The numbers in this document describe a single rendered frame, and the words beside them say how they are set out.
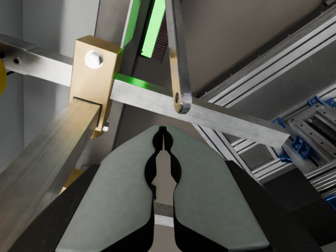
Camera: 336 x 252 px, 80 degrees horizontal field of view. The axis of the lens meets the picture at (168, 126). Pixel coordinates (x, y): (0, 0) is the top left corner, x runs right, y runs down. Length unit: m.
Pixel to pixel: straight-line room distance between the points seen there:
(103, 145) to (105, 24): 0.25
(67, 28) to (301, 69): 0.92
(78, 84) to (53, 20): 0.25
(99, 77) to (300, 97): 1.00
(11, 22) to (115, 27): 0.21
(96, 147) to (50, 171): 0.32
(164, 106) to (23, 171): 0.18
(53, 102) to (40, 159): 0.38
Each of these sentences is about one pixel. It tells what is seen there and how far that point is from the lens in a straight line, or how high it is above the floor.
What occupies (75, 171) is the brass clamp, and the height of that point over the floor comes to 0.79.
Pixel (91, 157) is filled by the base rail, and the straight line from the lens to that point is 0.52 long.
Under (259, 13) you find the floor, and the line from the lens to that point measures 1.18.
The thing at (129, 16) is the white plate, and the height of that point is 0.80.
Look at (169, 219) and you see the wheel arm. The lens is 0.46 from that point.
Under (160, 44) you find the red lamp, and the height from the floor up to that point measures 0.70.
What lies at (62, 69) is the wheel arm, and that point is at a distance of 0.30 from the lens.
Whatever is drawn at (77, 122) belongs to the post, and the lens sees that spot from 0.24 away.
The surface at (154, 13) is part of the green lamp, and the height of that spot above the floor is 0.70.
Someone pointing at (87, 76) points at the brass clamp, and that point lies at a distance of 0.28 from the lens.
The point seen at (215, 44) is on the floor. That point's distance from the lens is 1.13.
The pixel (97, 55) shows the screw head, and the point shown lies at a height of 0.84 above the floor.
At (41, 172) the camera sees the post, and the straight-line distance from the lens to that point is 0.19.
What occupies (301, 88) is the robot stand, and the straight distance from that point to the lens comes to 1.13.
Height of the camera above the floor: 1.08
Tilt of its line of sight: 60 degrees down
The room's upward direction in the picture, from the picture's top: 177 degrees clockwise
